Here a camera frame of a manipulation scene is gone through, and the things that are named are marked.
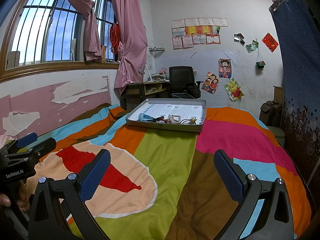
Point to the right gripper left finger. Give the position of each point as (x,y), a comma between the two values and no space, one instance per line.
(58,209)

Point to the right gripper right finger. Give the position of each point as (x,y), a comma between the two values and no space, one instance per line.
(264,210)

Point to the brown suitcase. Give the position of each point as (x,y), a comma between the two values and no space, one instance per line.
(270,113)

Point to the red square paper decoration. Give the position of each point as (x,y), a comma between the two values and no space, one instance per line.
(270,42)

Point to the barred window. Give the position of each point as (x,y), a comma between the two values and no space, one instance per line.
(41,36)

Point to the person's left hand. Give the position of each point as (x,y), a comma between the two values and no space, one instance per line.
(19,196)

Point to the colourful striped bed blanket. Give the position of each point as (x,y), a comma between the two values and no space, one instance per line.
(163,184)

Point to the blue fabric wardrobe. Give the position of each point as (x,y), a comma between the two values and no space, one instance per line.
(299,46)

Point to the cartoon family poster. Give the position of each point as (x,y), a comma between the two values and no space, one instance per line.
(210,83)

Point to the black office chair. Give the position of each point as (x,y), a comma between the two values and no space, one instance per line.
(182,83)

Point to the pink curtain right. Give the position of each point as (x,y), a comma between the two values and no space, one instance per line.
(132,49)

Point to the winnie pooh poster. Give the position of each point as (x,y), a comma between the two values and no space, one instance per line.
(233,90)

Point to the anime boy poster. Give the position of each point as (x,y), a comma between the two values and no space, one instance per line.
(225,68)

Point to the black white photo cards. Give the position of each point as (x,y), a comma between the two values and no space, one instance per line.
(239,38)

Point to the pink curtain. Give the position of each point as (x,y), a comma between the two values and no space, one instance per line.
(92,46)
(132,49)

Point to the small green hanging bag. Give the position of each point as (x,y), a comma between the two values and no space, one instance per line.
(260,64)

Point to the pink curtain left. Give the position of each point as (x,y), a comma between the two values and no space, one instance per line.
(92,46)

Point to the grey cardboard tray box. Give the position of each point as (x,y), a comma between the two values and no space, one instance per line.
(192,112)

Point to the green photo cards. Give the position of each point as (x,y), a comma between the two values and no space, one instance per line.
(254,46)

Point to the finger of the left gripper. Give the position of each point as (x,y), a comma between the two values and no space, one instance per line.
(32,154)
(17,144)

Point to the wall certificates cluster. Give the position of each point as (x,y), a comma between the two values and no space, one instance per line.
(189,32)

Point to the dark wooden desk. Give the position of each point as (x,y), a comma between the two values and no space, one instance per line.
(143,91)

